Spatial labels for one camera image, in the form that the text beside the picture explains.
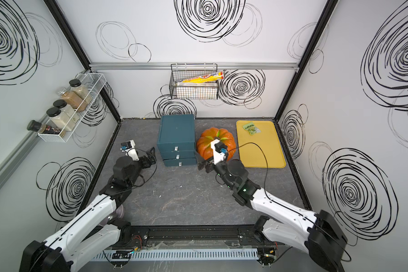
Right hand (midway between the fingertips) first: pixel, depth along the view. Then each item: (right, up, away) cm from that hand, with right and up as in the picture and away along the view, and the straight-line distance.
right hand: (203, 148), depth 69 cm
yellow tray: (+23, 0, -4) cm, 23 cm away
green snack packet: (+32, +10, +46) cm, 57 cm away
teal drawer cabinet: (-14, +3, +14) cm, 20 cm away
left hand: (-28, -1, +11) cm, 30 cm away
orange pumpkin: (0, 0, +22) cm, 23 cm away
